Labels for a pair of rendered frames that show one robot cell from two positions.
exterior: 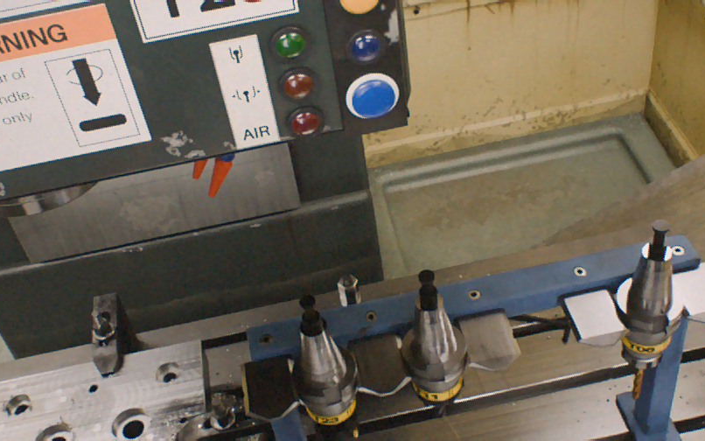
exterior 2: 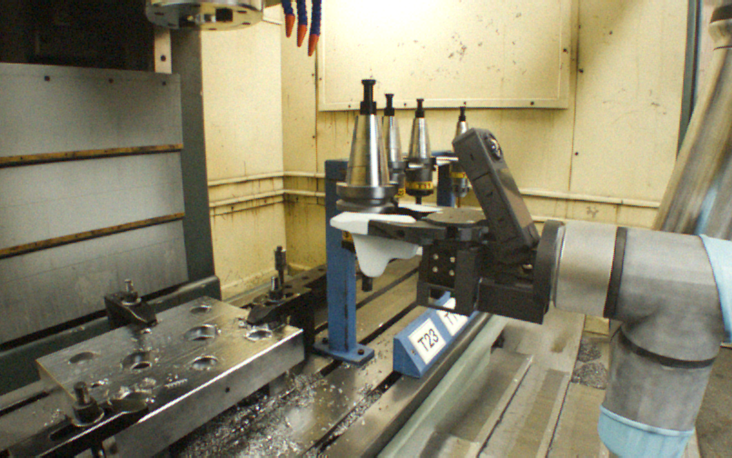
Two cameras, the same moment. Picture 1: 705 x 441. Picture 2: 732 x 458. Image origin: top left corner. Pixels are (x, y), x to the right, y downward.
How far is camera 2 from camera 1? 95 cm
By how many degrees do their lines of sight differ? 55
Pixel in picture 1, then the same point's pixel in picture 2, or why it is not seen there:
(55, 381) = (106, 338)
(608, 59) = (271, 246)
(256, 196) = (164, 271)
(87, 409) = (154, 339)
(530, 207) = not seen: hidden behind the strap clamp
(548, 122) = (252, 283)
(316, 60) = not seen: outside the picture
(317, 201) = (192, 283)
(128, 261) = (73, 341)
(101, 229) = (59, 304)
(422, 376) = (428, 163)
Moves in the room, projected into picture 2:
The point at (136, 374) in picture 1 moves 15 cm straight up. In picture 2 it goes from (176, 316) to (164, 224)
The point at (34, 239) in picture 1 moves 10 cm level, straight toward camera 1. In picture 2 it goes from (4, 316) to (38, 323)
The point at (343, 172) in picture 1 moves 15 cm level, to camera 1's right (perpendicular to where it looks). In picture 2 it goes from (204, 261) to (247, 249)
